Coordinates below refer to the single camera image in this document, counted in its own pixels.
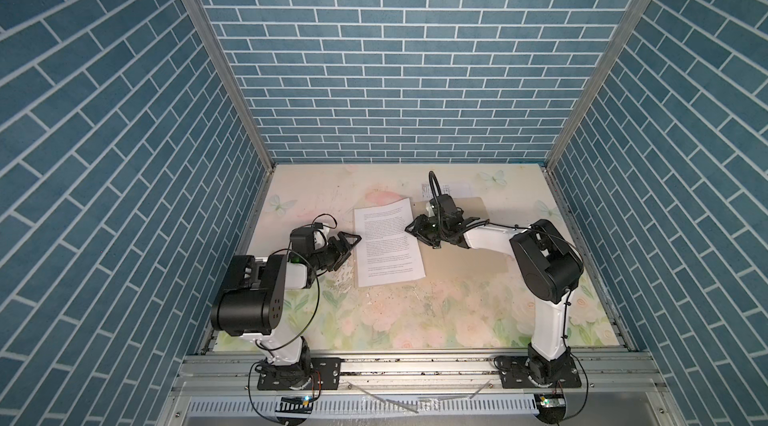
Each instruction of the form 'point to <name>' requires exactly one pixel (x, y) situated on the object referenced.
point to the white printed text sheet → (385, 251)
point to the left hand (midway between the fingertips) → (356, 245)
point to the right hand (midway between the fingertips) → (405, 227)
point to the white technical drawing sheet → (457, 190)
